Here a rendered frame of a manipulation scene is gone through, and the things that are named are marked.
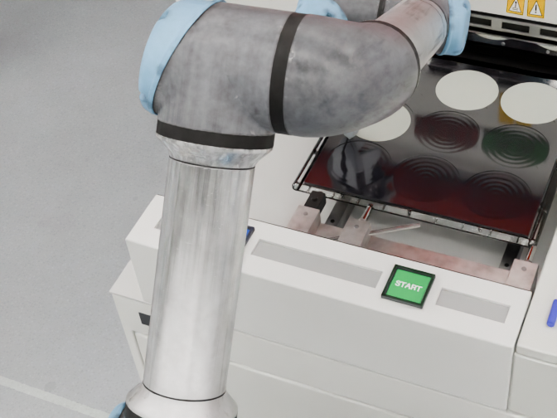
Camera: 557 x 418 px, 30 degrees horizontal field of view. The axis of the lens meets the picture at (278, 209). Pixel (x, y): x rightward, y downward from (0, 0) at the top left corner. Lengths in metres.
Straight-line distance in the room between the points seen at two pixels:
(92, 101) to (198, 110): 2.30
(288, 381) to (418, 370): 0.24
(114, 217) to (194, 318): 1.86
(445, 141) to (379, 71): 0.68
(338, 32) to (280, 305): 0.55
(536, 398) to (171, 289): 0.56
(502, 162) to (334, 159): 0.26
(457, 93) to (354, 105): 0.78
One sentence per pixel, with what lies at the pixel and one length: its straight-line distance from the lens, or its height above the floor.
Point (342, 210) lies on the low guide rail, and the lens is 1.61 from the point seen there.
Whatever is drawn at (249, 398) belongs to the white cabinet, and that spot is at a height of 0.64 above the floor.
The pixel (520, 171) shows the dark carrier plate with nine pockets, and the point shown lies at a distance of 1.60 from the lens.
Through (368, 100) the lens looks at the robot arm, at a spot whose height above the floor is 1.39.
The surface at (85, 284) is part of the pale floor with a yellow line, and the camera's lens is 2.73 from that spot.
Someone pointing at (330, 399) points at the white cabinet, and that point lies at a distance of 1.55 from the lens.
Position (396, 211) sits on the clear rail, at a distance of 1.53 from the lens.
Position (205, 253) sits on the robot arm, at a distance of 1.00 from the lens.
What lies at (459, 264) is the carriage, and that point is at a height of 0.88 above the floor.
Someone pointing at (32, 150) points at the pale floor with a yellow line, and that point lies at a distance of 3.15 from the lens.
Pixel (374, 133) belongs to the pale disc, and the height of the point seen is 0.90.
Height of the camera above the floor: 2.01
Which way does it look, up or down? 46 degrees down
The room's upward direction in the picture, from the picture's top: 8 degrees counter-clockwise
